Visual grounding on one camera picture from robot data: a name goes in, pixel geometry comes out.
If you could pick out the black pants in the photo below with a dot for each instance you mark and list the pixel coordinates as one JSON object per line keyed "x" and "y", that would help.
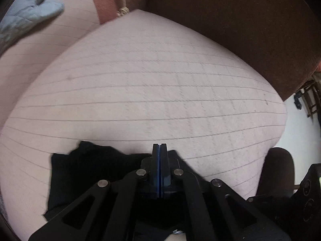
{"x": 99, "y": 193}

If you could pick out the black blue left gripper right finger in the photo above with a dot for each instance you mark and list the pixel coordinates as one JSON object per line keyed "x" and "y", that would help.
{"x": 206, "y": 210}

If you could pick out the grey quilted pillow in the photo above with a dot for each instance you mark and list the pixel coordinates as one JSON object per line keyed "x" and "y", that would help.
{"x": 24, "y": 15}

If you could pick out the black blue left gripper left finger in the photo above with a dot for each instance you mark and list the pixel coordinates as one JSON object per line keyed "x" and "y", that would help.
{"x": 99, "y": 193}

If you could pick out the pink and rust bolster pillow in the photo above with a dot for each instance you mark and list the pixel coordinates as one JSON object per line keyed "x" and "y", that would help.
{"x": 25, "y": 60}

